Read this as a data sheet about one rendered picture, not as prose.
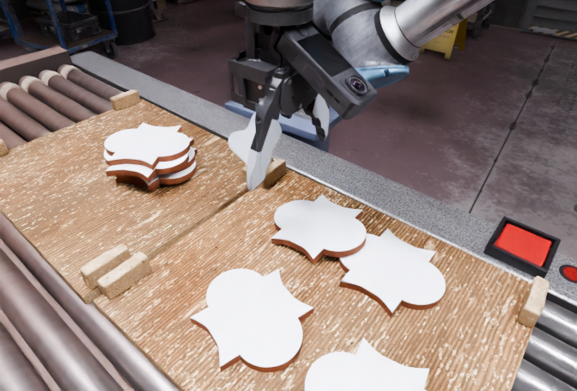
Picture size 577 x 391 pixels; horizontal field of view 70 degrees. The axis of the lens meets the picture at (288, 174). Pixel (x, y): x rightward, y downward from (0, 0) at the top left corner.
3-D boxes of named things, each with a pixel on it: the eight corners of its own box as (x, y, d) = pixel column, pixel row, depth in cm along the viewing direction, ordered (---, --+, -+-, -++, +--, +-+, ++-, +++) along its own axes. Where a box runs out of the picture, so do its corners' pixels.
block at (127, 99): (136, 100, 91) (133, 88, 89) (141, 102, 90) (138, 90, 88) (112, 109, 87) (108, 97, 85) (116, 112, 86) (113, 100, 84)
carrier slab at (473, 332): (282, 174, 71) (282, 166, 70) (543, 298, 50) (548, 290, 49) (95, 308, 49) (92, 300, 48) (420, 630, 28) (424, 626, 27)
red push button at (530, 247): (504, 229, 61) (507, 222, 60) (549, 248, 57) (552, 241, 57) (490, 252, 57) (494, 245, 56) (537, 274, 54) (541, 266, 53)
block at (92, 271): (126, 255, 54) (121, 240, 52) (135, 262, 53) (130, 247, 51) (82, 283, 50) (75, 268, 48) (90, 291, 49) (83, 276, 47)
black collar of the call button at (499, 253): (501, 223, 61) (504, 215, 60) (556, 247, 58) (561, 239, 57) (482, 253, 57) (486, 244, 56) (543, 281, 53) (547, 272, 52)
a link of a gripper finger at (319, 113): (306, 113, 62) (282, 77, 54) (339, 125, 59) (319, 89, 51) (295, 131, 61) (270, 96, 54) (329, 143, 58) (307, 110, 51)
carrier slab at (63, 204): (142, 104, 92) (141, 97, 91) (279, 174, 71) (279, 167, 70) (-34, 174, 71) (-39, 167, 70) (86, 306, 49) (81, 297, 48)
